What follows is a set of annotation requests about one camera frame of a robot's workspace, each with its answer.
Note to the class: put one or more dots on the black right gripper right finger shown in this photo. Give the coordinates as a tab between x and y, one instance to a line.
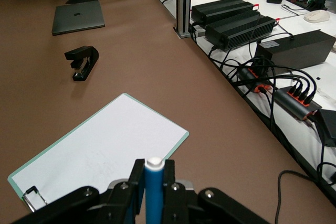
210	208

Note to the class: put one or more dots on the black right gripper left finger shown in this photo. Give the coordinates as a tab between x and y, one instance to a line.
78	208

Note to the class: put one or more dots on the blue marker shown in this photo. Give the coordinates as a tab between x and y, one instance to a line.
153	195

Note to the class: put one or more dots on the grey laptop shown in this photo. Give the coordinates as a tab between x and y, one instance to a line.
78	18

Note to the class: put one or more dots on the green clipboard with white paper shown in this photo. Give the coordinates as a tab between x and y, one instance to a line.
105	140

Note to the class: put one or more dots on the black flat box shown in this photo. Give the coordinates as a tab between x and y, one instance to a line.
328	127

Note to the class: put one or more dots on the black stapler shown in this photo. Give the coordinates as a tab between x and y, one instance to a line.
86	61

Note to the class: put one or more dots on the large black box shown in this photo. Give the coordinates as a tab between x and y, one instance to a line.
296	51

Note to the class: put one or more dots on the black ribbed power supply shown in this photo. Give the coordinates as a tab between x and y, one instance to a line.
220	7
231	27
262	28

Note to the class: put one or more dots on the beige computer mouse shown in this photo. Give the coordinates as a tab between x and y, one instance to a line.
316	16

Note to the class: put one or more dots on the aluminium profile post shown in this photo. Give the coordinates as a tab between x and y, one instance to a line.
183	3

